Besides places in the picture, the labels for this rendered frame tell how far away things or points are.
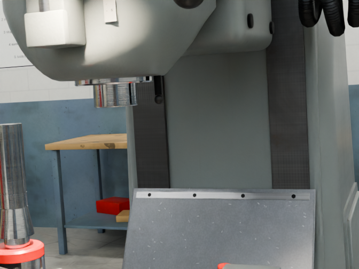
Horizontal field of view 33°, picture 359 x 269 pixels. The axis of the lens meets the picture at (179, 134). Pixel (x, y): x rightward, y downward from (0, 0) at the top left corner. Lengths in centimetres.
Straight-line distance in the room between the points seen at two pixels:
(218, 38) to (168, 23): 15
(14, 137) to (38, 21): 10
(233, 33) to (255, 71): 27
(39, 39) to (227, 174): 54
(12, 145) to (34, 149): 524
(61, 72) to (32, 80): 517
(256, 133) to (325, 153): 11
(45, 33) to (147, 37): 9
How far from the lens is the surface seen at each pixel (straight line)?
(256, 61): 98
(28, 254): 56
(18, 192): 55
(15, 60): 586
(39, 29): 54
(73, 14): 55
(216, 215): 100
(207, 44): 72
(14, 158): 55
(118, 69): 57
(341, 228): 104
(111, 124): 535
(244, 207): 99
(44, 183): 579
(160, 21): 56
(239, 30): 71
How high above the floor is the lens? 130
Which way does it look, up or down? 5 degrees down
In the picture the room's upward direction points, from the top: 3 degrees counter-clockwise
